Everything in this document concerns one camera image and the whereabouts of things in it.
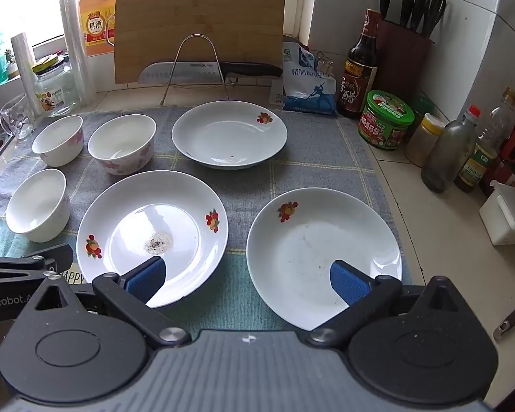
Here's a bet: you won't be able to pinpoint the dark vinegar bottle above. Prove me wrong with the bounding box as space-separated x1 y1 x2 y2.
335 9 384 119

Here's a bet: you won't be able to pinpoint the grey and teal checked towel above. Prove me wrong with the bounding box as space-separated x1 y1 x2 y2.
0 105 413 340

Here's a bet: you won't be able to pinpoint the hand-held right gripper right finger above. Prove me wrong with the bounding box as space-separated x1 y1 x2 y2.
306 260 470 349

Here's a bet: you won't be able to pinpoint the short plastic wrap roll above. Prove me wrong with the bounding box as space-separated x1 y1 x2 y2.
11 32 41 114

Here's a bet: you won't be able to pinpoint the clear glass mug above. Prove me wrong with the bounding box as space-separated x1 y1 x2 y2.
0 93 36 140

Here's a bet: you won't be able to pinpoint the orange cooking wine jug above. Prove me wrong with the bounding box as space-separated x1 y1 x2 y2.
78 0 117 56

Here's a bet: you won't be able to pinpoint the metal wire rack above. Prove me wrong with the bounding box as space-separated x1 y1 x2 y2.
160 34 241 106

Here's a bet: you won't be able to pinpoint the brown knife block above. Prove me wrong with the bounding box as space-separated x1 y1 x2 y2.
371 19 435 104

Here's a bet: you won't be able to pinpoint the glass bottle with red cap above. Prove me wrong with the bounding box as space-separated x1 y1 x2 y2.
421 105 481 194

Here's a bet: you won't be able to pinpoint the small potted plant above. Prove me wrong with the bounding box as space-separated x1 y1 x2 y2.
3 48 20 79

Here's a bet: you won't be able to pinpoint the white plastic box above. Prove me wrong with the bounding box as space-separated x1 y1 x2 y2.
479 179 515 247

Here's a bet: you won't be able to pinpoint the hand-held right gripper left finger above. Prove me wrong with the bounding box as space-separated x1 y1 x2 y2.
26 256 192 350

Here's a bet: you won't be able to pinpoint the tall plastic wrap roll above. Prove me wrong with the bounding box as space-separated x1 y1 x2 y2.
59 0 96 106

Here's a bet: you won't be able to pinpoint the white bowl with pink flowers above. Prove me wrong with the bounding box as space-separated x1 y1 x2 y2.
88 114 156 176
31 114 84 168

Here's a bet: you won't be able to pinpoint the glass jar with yellow lid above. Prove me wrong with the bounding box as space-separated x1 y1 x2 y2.
31 55 79 116

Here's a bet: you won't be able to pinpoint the blue and white salt bag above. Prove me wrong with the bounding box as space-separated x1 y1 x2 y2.
270 38 340 116

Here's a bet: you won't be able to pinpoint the bamboo cutting board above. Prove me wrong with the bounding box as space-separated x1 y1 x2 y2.
114 0 287 84

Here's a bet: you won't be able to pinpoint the brown handled tool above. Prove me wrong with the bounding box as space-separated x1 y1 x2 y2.
493 296 515 341

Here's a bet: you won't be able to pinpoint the spice jar with yellow cap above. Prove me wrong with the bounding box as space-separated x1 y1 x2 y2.
404 113 448 168

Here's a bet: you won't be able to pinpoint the metal binder clips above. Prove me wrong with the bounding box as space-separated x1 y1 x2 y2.
315 51 336 78

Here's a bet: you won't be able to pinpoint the dark green jar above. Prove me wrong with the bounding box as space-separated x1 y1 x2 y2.
405 94 436 138

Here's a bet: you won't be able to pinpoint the black handled kitchen knife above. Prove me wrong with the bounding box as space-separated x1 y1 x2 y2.
137 61 284 85

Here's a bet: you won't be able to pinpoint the green lidded sauce tub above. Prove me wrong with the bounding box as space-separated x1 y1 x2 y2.
357 90 415 151

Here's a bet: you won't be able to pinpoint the black kitchen scissors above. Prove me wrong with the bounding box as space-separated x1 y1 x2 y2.
423 0 448 38

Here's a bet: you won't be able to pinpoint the plain white bowl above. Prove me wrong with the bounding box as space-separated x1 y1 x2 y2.
5 169 71 243

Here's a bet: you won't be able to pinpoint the white plate with fruit print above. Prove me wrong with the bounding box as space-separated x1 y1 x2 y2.
172 101 288 170
246 187 403 331
76 170 229 309

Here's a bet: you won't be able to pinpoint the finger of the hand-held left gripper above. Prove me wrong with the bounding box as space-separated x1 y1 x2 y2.
0 244 85 323

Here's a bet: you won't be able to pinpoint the oil bottle with green label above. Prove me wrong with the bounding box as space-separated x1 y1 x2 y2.
454 87 515 193

